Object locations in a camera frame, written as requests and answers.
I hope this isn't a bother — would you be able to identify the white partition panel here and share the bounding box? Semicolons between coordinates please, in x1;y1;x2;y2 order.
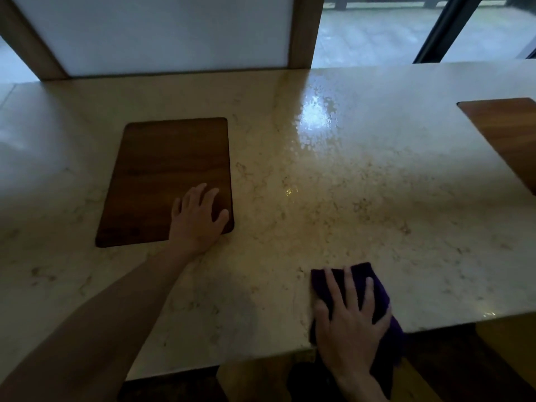
8;0;295;78

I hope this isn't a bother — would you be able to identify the person's right hand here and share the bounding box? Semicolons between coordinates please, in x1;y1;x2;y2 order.
313;265;393;378

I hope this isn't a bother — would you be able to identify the person's left forearm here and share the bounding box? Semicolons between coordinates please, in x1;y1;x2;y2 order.
0;242;197;402

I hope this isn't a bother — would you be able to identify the wooden partition frame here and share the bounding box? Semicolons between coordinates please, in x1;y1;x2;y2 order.
0;0;326;82

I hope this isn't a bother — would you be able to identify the brown wooden placemat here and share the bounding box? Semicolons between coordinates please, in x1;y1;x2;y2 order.
456;97;536;196
95;117;235;248

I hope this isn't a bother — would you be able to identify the purple cleaning cloth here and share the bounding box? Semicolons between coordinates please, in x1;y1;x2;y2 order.
309;262;407;399

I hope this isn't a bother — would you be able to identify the dark outdoor railing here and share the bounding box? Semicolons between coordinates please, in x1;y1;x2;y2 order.
324;0;449;11

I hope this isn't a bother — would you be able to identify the dark window frame bar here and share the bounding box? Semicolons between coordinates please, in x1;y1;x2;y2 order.
516;35;536;60
412;0;486;64

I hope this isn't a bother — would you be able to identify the person's left hand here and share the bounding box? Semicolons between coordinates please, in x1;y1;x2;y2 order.
167;183;230;257

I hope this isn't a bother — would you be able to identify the person's right forearm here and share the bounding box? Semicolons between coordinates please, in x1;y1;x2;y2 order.
335;369;391;402

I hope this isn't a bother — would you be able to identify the wooden seat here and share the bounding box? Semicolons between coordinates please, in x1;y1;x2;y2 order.
475;313;536;388

